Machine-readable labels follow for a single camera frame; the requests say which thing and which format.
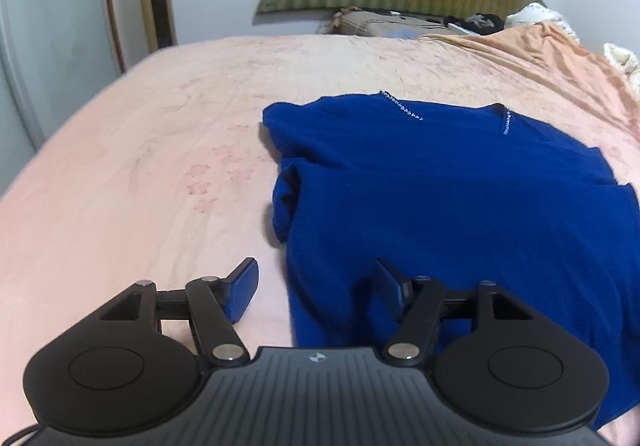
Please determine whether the orange blanket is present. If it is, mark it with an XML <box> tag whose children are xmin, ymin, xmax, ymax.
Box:
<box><xmin>421</xmin><ymin>21</ymin><xmax>639</xmax><ymax>140</ymax></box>

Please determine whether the white crumpled quilt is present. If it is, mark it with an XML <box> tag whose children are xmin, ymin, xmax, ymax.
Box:
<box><xmin>603</xmin><ymin>43</ymin><xmax>640</xmax><ymax>90</ymax></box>

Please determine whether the white pillow behind blanket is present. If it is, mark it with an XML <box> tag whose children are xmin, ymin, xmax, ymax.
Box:
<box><xmin>504</xmin><ymin>2</ymin><xmax>579</xmax><ymax>43</ymax></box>

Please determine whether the glass wardrobe door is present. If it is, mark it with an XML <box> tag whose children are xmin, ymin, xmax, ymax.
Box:
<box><xmin>1</xmin><ymin>0</ymin><xmax>120</xmax><ymax>187</ymax></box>

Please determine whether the pink bed sheet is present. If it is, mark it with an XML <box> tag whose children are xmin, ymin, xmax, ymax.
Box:
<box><xmin>1</xmin><ymin>36</ymin><xmax>639</xmax><ymax>436</ymax></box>

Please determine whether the blue knit sweater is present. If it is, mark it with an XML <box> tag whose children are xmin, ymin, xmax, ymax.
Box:
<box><xmin>262</xmin><ymin>92</ymin><xmax>639</xmax><ymax>424</ymax></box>

